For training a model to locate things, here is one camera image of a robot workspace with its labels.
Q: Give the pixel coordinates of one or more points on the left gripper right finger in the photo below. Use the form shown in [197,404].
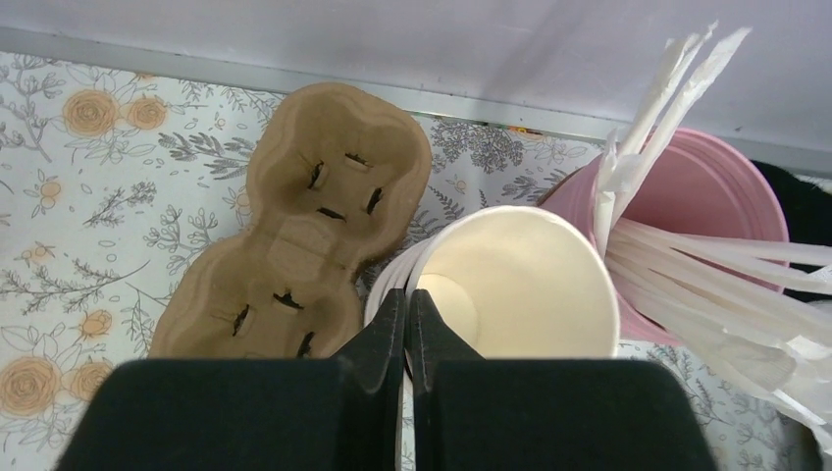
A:
[429,343]

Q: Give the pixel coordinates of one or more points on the pink straw holder cup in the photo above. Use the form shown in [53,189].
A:
[700,185]

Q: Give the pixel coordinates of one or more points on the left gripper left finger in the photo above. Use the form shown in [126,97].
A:
[368,391]

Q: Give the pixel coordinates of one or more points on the wrapped paper straws bundle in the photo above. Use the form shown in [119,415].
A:
[724,298]

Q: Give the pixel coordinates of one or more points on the brown cardboard cup carrier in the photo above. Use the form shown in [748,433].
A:
[333,184]

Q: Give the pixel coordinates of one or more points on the stack of paper cups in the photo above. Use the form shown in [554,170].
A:
[512,282]

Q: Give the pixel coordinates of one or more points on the black white checkered pillow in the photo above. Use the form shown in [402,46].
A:
[806,206]

